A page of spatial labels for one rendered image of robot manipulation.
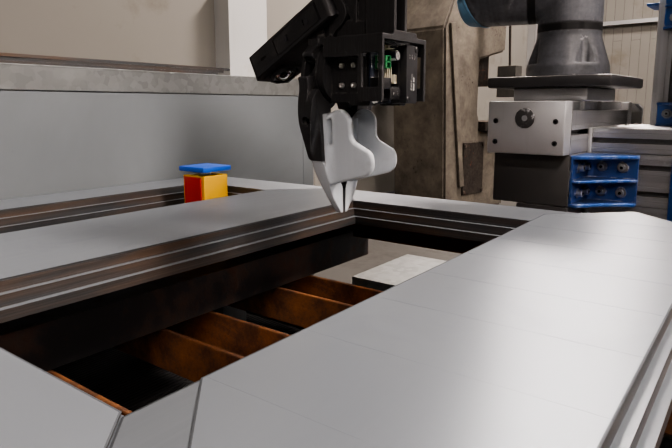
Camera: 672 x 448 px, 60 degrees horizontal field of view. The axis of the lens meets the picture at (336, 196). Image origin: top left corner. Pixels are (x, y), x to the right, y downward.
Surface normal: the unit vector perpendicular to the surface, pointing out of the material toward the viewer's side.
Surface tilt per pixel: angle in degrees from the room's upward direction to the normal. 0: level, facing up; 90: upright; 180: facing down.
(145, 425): 0
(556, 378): 0
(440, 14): 64
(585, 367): 0
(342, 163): 93
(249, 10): 90
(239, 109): 90
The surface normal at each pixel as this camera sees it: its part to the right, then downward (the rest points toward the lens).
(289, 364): 0.00, -0.99
